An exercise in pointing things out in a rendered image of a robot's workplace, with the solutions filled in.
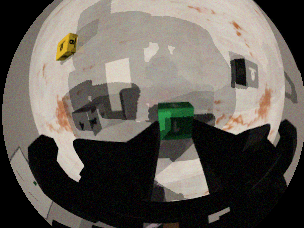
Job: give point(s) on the green block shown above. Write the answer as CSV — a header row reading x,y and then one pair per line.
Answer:
x,y
175,120

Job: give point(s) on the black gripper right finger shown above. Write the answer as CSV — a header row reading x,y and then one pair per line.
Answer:
x,y
220,152

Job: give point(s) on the yellow block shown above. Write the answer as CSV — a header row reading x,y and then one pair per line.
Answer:
x,y
66,47

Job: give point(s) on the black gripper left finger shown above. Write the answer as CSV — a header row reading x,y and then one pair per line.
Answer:
x,y
137,157

